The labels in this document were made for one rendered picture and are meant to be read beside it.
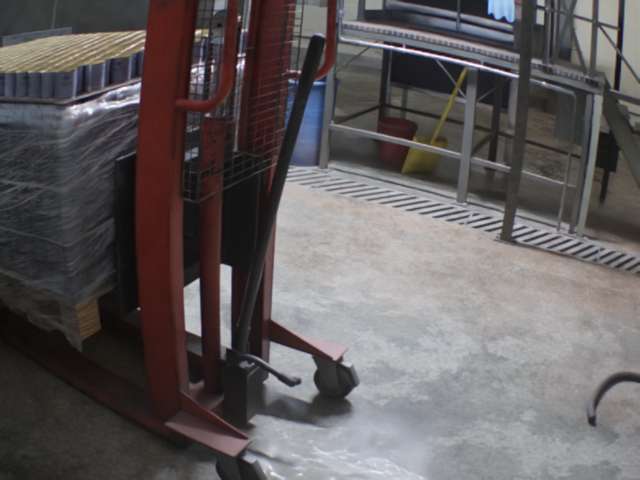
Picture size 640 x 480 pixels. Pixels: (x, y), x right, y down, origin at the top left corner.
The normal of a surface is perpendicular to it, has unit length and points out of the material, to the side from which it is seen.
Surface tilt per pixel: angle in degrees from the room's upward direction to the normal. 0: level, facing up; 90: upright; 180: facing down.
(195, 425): 0
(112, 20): 90
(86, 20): 90
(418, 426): 0
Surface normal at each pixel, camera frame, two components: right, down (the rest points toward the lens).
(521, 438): 0.07, -0.92
